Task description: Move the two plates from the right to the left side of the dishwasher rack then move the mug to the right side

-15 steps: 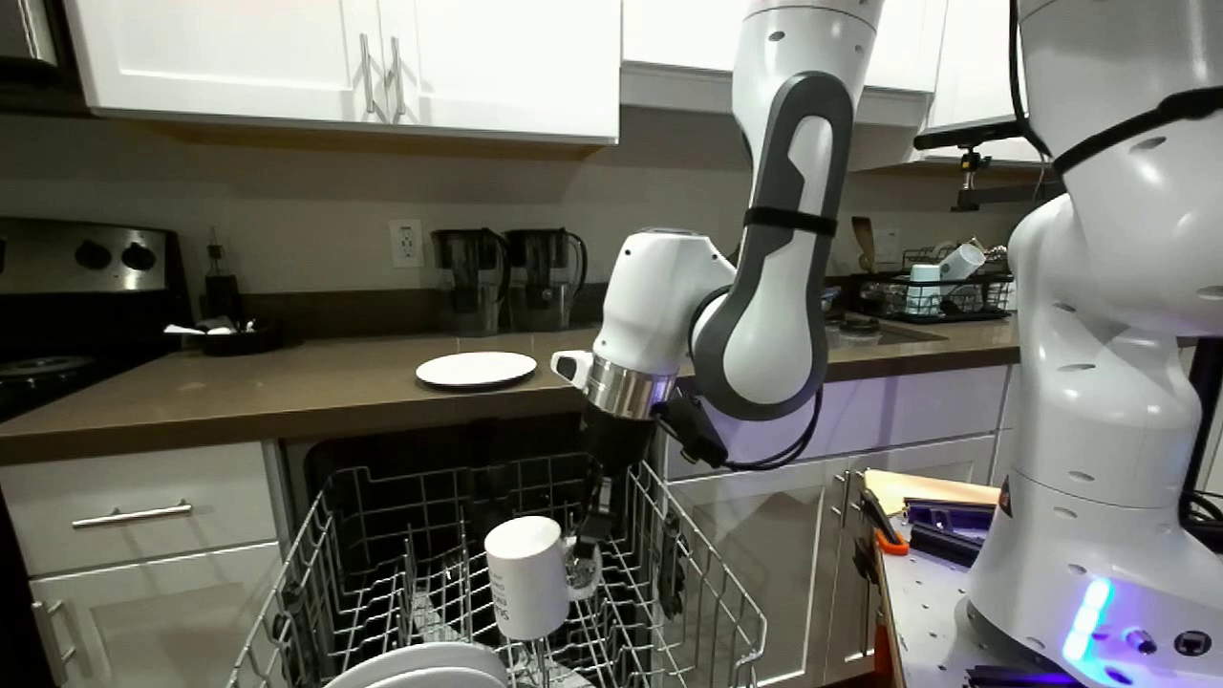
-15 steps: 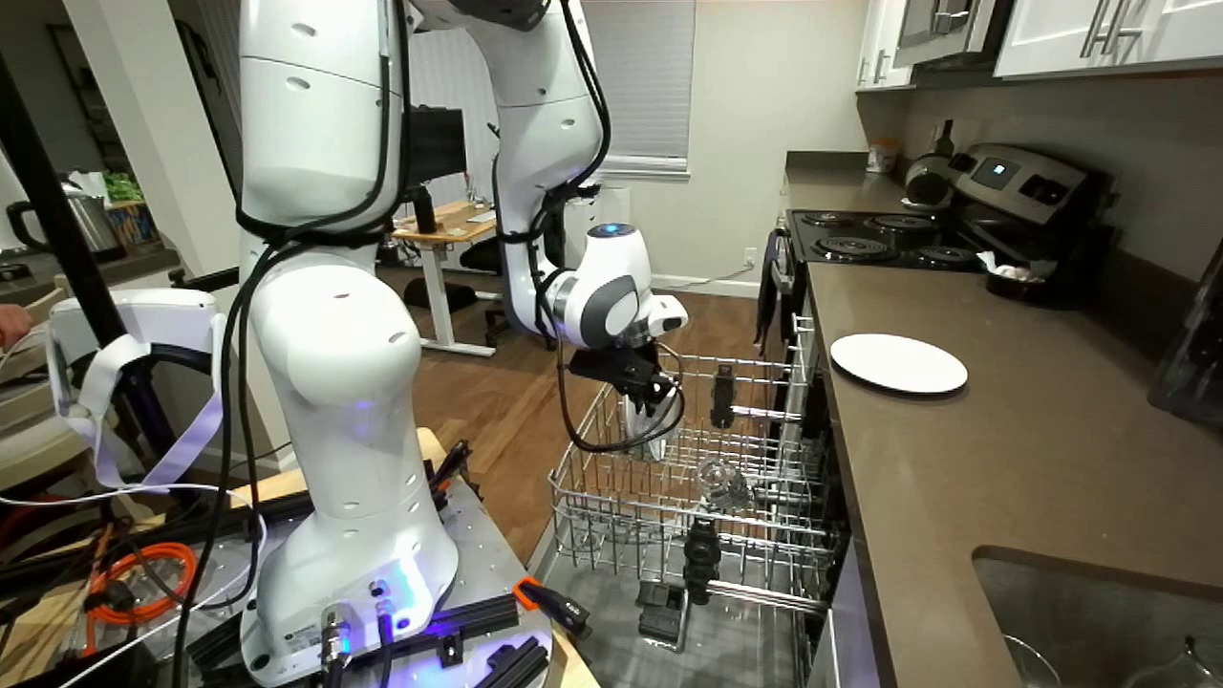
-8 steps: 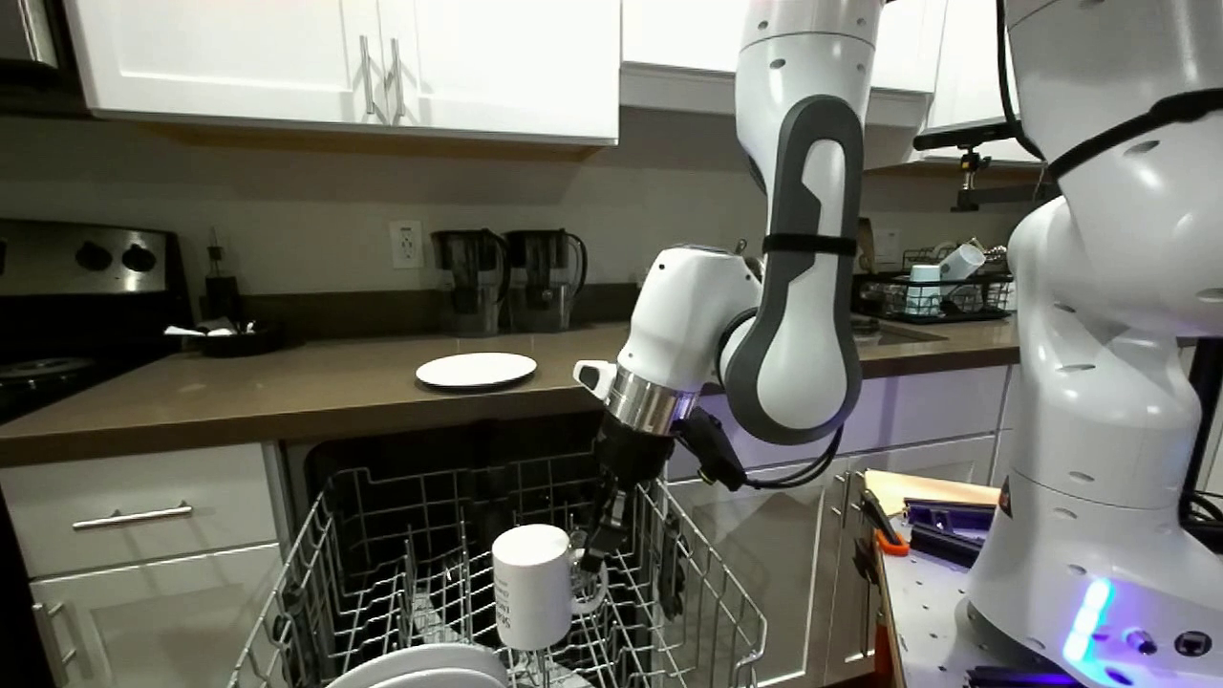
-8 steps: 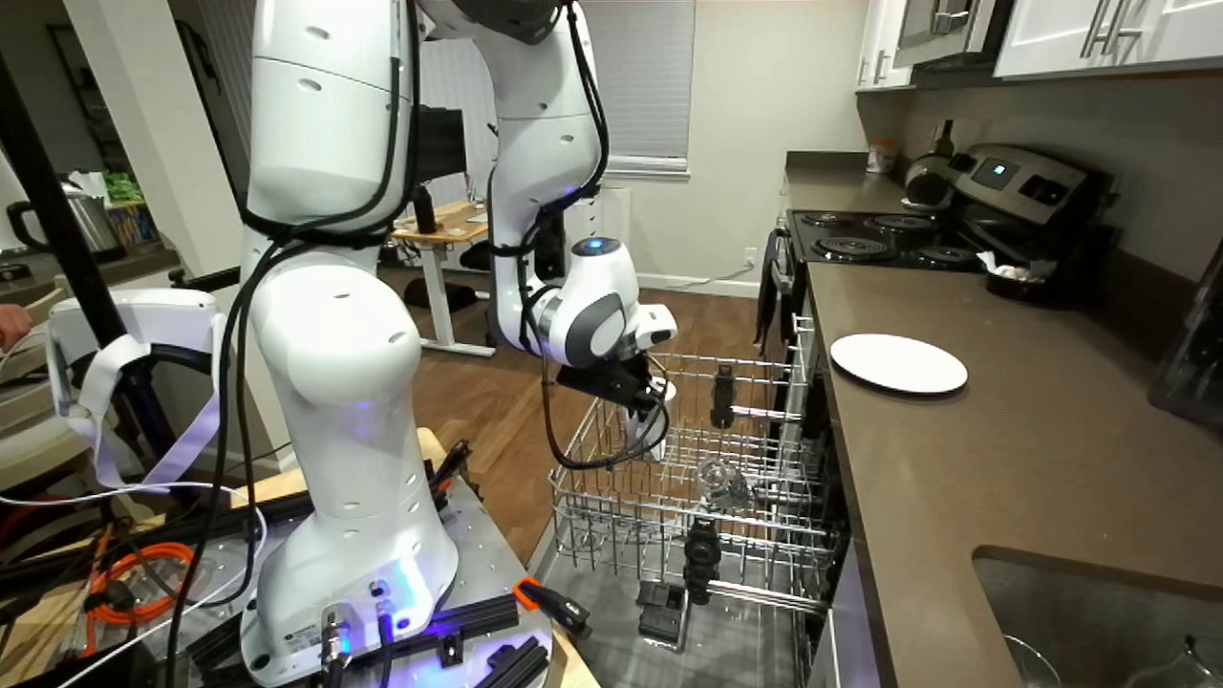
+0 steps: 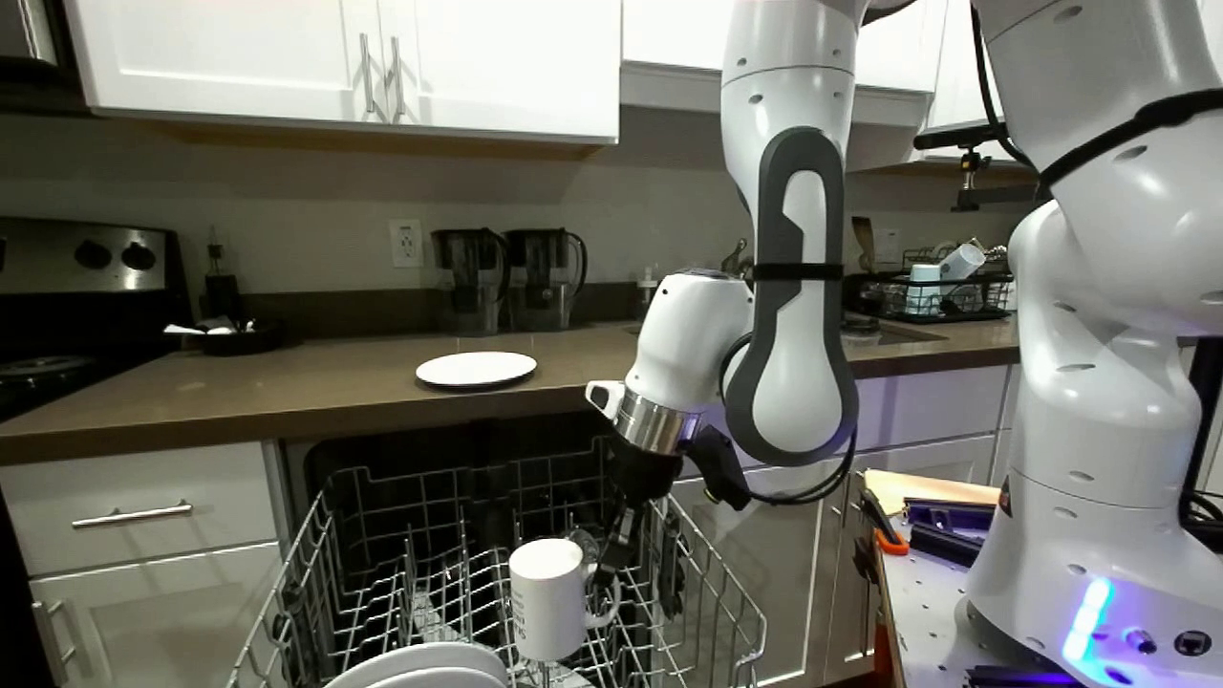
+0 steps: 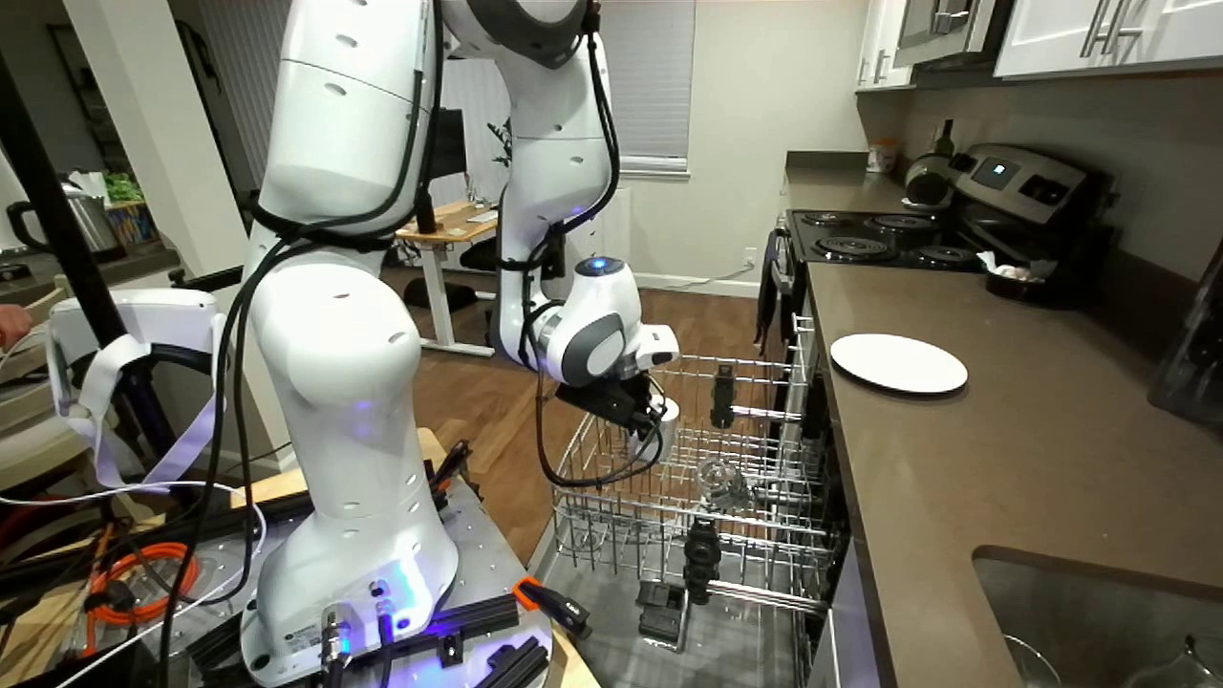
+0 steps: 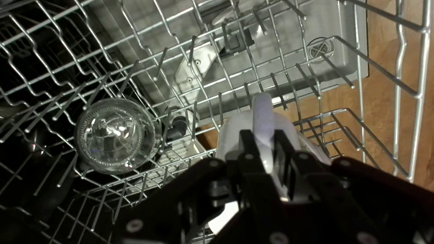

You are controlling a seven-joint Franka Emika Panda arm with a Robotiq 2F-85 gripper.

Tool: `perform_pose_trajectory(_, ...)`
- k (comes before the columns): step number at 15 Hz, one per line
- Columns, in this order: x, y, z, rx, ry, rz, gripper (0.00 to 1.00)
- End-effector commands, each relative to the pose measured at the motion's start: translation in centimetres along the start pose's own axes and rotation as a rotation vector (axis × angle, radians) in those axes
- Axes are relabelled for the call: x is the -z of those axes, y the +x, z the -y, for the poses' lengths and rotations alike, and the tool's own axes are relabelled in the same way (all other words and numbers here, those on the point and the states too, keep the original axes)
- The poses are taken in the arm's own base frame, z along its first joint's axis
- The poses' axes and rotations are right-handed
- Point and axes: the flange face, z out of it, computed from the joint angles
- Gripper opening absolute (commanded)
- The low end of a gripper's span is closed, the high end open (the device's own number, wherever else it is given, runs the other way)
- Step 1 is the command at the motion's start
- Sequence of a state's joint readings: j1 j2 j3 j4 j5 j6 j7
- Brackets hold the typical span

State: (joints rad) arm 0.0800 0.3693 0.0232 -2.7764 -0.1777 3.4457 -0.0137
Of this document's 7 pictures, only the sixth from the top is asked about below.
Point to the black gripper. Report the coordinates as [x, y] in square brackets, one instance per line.
[614, 390]

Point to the white mug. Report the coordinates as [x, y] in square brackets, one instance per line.
[667, 411]

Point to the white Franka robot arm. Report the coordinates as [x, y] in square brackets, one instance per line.
[331, 368]

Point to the black plastic rack attachment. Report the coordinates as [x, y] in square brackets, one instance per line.
[726, 393]
[701, 557]

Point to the open stainless dishwasher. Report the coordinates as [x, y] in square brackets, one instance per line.
[598, 642]

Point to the black detergent dispenser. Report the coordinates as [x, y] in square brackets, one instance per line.
[664, 615]

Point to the orange black hand tool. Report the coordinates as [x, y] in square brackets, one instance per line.
[559, 610]

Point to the black clamp parts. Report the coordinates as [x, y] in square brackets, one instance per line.
[490, 615]

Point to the white plate with flat rim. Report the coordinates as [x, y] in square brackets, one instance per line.
[901, 365]

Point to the wooden desk with white legs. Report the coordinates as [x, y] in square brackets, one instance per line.
[454, 228]

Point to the grey sink cabinet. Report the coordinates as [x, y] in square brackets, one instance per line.
[859, 637]

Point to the black stainless stove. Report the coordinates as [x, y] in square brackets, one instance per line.
[894, 243]

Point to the black computer monitor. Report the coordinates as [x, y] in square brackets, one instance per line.
[445, 146]

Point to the window with blinds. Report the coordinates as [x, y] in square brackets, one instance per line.
[654, 77]

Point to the dark kettle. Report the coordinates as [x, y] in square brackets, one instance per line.
[931, 178]

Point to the black tray with white items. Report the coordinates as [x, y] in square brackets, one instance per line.
[1034, 283]

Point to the brown kitchen countertop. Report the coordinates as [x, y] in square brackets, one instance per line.
[1057, 483]

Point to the clear drinking glass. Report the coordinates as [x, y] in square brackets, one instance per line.
[1034, 671]
[1180, 675]

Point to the stainless kitchen sink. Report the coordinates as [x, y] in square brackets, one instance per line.
[1094, 611]

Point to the white box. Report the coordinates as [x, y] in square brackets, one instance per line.
[155, 318]

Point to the dark range microwave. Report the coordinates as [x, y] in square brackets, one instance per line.
[949, 25]

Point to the black metal pole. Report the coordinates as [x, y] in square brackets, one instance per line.
[53, 215]

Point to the white wall cabinet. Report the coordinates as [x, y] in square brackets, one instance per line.
[1044, 30]
[882, 43]

